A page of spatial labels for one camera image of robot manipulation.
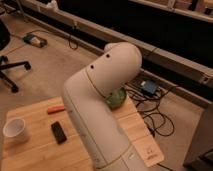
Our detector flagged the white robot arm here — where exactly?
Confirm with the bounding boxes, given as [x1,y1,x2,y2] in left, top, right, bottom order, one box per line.
[62,42,148,171]

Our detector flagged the green ceramic bowl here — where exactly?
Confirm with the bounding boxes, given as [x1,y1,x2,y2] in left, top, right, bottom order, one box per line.
[106,88,127,109]

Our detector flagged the blue black power adapter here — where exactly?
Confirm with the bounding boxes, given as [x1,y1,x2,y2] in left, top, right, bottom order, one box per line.
[140,80,158,97]

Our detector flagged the orange marker pen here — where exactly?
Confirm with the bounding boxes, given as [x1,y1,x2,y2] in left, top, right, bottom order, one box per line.
[47,106,65,115]

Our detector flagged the black rectangular block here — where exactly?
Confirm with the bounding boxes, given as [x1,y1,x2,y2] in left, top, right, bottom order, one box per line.
[51,122,67,144]

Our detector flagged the power strip on floor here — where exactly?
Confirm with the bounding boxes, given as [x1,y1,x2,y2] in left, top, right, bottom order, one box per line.
[23,33,47,48]

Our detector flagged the white paper cup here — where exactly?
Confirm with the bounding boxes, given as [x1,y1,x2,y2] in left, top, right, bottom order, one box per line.
[3,118,30,142]

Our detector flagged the black office chair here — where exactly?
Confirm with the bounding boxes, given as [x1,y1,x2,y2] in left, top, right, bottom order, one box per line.
[0,19,31,93]

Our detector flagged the black floor cables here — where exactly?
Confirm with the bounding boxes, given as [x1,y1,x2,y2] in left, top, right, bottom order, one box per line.
[125,78,181,138]

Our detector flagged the black hanging cable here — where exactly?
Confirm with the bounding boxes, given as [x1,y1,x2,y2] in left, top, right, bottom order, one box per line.
[68,21,80,51]

